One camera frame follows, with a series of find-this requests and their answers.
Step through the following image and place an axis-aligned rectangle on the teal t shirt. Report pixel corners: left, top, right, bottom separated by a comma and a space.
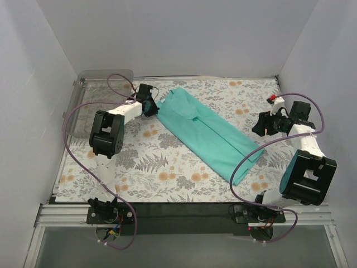
156, 88, 258, 181

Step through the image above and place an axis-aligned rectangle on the clear plastic bin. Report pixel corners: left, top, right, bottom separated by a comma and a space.
64, 69, 134, 140

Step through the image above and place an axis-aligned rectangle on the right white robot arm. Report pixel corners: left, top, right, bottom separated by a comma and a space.
248, 97, 337, 222

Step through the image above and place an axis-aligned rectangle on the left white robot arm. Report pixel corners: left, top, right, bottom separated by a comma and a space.
88, 84, 159, 223

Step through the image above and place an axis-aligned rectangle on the floral patterned table mat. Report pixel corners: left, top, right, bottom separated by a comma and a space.
54, 79, 294, 203

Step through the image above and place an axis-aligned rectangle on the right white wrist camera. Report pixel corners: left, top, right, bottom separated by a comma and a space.
267, 94, 285, 116

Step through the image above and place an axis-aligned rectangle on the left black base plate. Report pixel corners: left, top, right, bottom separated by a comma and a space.
86, 206, 134, 224

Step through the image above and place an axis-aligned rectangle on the aluminium frame rail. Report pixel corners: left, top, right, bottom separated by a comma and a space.
25, 203, 349, 267

